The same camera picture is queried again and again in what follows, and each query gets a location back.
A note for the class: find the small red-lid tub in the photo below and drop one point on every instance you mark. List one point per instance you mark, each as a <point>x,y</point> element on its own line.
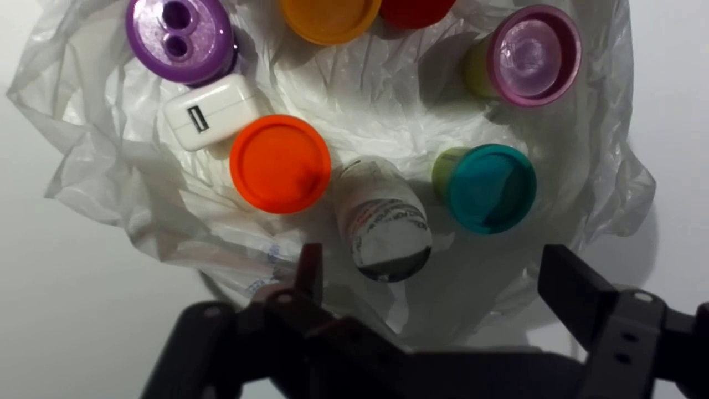
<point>418,11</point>

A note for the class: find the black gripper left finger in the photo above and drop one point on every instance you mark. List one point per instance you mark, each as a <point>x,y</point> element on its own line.
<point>296,346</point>

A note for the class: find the orange-lid yellow dough tub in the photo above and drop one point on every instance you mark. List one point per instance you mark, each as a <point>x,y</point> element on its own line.
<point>280,166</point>

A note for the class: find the pink-lid dough tub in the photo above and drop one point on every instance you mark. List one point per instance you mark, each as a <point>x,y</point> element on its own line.
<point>533,56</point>

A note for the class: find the white USB charger block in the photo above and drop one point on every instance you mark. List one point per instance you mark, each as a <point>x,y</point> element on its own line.
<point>212,112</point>

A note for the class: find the yellow-lid dough tub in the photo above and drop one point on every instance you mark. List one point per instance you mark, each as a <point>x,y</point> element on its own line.
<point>328,19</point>

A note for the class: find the purple lid container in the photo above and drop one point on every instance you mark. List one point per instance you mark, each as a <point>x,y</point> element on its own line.
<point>181,36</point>

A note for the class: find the translucent white plastic bag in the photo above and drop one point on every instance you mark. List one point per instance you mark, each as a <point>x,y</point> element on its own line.
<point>95,192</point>

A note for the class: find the teal-lid dough tub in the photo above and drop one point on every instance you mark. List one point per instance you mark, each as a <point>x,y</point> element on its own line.
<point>491,189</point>

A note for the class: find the round white pill bottle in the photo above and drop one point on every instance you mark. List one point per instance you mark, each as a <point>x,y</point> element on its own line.
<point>384,222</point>

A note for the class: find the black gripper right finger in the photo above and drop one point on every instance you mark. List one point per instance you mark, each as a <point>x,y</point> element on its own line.
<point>635,346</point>

